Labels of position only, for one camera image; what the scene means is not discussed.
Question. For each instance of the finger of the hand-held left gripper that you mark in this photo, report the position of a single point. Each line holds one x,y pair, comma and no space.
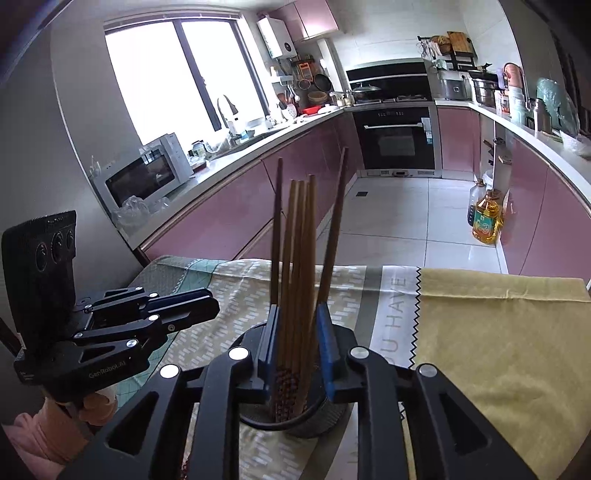
184,297
194,316

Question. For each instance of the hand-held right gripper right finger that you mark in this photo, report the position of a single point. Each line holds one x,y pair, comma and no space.
325,350

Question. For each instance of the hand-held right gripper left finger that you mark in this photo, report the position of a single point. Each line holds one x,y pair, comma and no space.
270,350

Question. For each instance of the black mesh utensil holder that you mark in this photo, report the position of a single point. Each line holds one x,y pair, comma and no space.
323,422

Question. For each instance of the bundle of wooden chopsticks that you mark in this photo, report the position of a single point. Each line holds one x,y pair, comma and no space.
286,254

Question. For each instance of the dark brown wooden chopstick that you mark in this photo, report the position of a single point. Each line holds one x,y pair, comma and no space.
277,230
332,226

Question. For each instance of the person's left hand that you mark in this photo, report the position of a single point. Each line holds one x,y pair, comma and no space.
99,406

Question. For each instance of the clear plastic bag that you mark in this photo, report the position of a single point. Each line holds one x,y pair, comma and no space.
129,212

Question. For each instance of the silver microwave oven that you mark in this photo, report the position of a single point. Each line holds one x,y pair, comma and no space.
138,177

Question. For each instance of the patchwork patterned tablecloth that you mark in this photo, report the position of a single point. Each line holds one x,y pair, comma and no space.
485,346

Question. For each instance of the kitchen faucet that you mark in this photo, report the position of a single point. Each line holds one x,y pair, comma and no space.
227,113

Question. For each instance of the yellow cooking oil bottle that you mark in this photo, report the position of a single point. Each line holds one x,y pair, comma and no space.
487,221

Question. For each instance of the clear plastic bottle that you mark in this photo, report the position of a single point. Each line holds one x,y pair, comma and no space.
475,198

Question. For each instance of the kitchen window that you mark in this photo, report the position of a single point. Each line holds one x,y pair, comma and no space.
161,83

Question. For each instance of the black built-in oven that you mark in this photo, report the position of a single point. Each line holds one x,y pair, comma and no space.
397,143

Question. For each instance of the wooden bowl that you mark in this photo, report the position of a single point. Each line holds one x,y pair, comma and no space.
317,98

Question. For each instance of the narrow pink base cabinet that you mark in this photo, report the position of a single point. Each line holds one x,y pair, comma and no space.
457,138

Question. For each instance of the hanging black frying pan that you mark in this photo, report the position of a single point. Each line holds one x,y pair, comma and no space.
323,82

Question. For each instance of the curved pink base cabinet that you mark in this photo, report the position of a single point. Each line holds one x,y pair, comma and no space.
549,221

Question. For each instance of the wok with glass lid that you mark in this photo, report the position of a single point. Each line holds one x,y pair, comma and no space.
365,92

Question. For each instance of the black range hood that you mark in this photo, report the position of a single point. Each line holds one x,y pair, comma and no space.
392,76

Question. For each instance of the silver rice cooker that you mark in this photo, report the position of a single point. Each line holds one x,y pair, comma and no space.
453,88

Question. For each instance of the stainless steel pot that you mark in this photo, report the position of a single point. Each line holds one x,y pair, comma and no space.
484,91

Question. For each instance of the steel thermos bottle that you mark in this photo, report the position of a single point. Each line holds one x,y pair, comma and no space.
543,117

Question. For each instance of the pink thermos jug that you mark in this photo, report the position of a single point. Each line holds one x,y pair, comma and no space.
512,76

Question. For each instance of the wooden cutting board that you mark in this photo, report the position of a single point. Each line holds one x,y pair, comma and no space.
459,41

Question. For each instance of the teal plastic bag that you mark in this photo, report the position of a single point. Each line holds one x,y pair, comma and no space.
561,104

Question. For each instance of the white wall water heater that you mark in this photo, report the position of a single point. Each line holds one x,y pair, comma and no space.
276,37

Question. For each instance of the pink wall cabinet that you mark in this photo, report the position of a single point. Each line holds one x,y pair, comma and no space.
307,18

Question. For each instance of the black wall shelf rack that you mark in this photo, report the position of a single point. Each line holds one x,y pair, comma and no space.
457,59

